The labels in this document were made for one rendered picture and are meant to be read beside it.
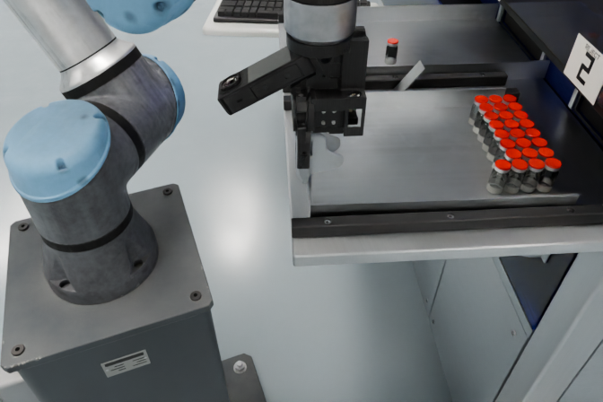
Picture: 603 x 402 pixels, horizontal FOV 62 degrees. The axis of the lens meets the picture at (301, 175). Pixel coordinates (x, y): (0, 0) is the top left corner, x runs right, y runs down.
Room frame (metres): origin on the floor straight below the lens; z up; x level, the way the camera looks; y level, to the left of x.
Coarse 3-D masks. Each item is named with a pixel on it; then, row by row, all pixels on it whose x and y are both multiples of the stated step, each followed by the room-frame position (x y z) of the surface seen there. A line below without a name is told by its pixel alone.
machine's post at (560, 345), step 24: (576, 264) 0.45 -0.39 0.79; (600, 264) 0.41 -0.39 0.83; (576, 288) 0.43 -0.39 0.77; (600, 288) 0.40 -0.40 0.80; (552, 312) 0.44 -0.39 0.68; (576, 312) 0.41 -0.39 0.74; (600, 312) 0.40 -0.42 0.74; (552, 336) 0.42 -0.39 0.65; (576, 336) 0.40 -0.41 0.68; (600, 336) 0.40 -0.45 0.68; (528, 360) 0.44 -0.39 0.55; (552, 360) 0.40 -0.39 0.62; (576, 360) 0.40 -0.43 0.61; (528, 384) 0.41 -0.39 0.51; (552, 384) 0.40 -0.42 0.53
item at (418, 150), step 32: (384, 96) 0.70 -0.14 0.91; (416, 96) 0.71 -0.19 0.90; (448, 96) 0.71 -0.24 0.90; (384, 128) 0.65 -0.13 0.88; (416, 128) 0.65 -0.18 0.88; (448, 128) 0.65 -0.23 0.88; (352, 160) 0.57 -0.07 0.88; (384, 160) 0.57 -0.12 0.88; (416, 160) 0.57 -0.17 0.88; (448, 160) 0.57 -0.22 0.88; (480, 160) 0.57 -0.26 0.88; (320, 192) 0.50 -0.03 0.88; (352, 192) 0.50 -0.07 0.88; (384, 192) 0.50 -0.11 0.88; (416, 192) 0.50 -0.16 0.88; (448, 192) 0.50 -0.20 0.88; (480, 192) 0.50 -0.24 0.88
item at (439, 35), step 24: (360, 24) 1.03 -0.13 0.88; (384, 24) 1.03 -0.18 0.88; (408, 24) 1.03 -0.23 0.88; (432, 24) 1.03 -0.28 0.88; (456, 24) 1.03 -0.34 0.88; (480, 24) 1.03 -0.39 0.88; (384, 48) 0.92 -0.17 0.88; (408, 48) 0.92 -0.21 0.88; (432, 48) 0.92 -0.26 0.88; (456, 48) 0.92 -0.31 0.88; (480, 48) 0.92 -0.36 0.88; (504, 48) 0.92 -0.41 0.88; (384, 72) 0.79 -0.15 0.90; (408, 72) 0.79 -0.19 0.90; (432, 72) 0.79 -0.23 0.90; (456, 72) 0.80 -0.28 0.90; (480, 72) 0.80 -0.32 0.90; (528, 72) 0.81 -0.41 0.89
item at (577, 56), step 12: (576, 48) 0.63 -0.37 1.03; (588, 48) 0.60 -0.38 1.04; (576, 60) 0.62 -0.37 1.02; (588, 60) 0.59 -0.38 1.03; (600, 60) 0.57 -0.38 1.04; (564, 72) 0.63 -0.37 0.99; (576, 72) 0.61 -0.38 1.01; (600, 72) 0.56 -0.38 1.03; (576, 84) 0.60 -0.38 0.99; (588, 84) 0.58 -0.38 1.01; (600, 84) 0.55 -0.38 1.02; (588, 96) 0.57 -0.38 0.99
